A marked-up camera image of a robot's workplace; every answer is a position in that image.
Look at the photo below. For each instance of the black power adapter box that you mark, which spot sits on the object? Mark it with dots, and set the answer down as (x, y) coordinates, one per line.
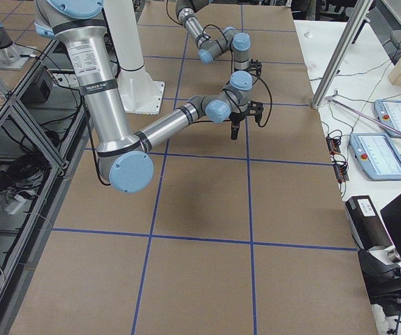
(366, 226)

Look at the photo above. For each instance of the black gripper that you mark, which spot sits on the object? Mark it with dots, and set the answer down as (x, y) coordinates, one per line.
(235, 118)

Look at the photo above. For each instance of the blue teach pendant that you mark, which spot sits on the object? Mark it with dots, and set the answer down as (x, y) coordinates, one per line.
(399, 117)
(377, 156)

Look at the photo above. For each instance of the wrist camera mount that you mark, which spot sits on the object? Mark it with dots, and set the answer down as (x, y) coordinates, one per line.
(255, 110)
(255, 67)

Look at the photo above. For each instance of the white central post base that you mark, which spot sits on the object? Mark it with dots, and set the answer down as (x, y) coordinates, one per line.
(140, 94)

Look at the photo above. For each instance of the white adapter on floor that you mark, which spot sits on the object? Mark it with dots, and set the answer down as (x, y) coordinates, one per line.
(15, 205)

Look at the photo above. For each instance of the black box on floor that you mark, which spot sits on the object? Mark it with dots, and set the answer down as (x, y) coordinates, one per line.
(39, 89)

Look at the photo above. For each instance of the far blue teach pendant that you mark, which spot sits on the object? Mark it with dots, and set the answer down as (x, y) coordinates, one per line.
(399, 117)

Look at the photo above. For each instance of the aluminium frame post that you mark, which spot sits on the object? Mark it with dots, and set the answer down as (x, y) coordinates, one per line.
(352, 27)

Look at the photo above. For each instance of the near blue teach pendant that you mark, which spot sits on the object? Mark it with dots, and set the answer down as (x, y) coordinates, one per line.
(377, 156)

